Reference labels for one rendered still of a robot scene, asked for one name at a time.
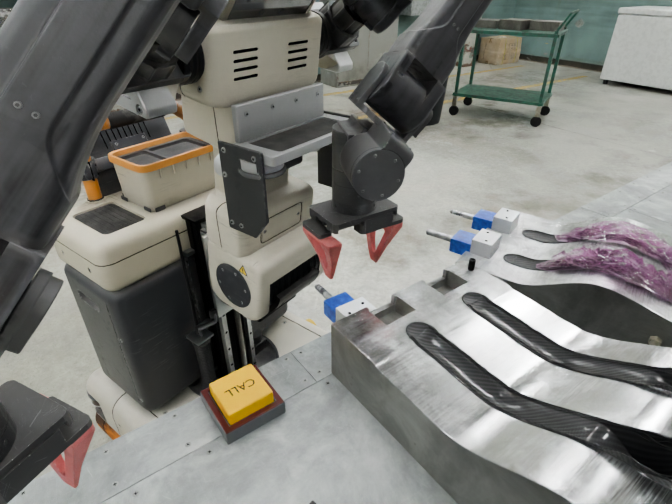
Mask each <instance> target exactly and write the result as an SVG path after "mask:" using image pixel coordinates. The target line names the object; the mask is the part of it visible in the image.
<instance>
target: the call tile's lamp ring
mask: <svg viewBox="0 0 672 504"><path fill-rule="evenodd" d="M253 367H254V368H255V369H256V371H257V372H258V373H259V374H260V376H261V377H262V378H263V380H264V381H265V382H266V383H267V385H268V386H269V387H270V389H271V390H272V391H273V397H274V398H275V399H276V400H277V401H275V402H273V403H271V404H269V405H268V406H266V407H264V408H262V409H260V410H259V411H257V412H255V413H253V414H251V415H250V416H248V417H246V418H244V419H242V420H241V421H239V422H237V423H235V424H233V425H232V426H230V427H229V426H228V424H227V422H226V421H225V419H224V418H223V416H222V414H221V413H220V411H219V409H218V408H217V406H216V405H215V403H214V401H213V400H212V398H211V397H210V395H209V393H208V392H209V391H210V388H209V387H208V388H206V389H204V390H202V391H201V393H202V395H203V396H204V398H205V400H206V401H207V403H208V405H209V406H210V408H211V410H212V411H213V413H214V415H215V416H216V418H217V420H218V421H219V423H220V425H221V426H222V428H223V430H224V431H225V433H226V434H228V433H230V432H232V431H233V430H235V429H237V428H239V427H241V426H242V425H244V424H246V423H248V422H249V421H251V420H253V419H255V418H257V417H258V416H260V415H262V414H264V413H266V412H267V411H269V410H271V409H273V408H274V407H276V406H278V405H280V404H282V403H283V402H284V401H283V399H282V398H281V397H280V396H279V394H278V393H277V392H276V390H275V389H274V388H273V387H272V385H271V384H270V383H269V382H268V380H267V379H266V378H265V377H264V375H263V374H262V373H261V371H260V370H259V369H258V368H257V366H256V365H253Z"/></svg>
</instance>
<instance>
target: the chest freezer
mask: <svg viewBox="0 0 672 504"><path fill-rule="evenodd" d="M618 13H619V15H618V18H617V22H616V25H615V29H614V32H613V35H612V39H611V42H610V45H609V49H608V52H607V56H606V59H605V62H604V66H603V69H602V72H601V76H600V79H604V80H603V84H607V83H608V80H611V81H617V82H623V83H629V84H635V85H641V86H647V87H653V88H659V89H665V90H671V91H672V7H664V6H637V7H621V8H619V11H618Z"/></svg>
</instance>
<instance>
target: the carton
mask: <svg viewBox="0 0 672 504"><path fill-rule="evenodd" d="M521 43H522V37H517V36H510V35H499V36H489V37H481V43H480V50H479V56H478V63H485V64H492V65H502V64H508V63H514V62H518V60H519V56H520V51H521Z"/></svg>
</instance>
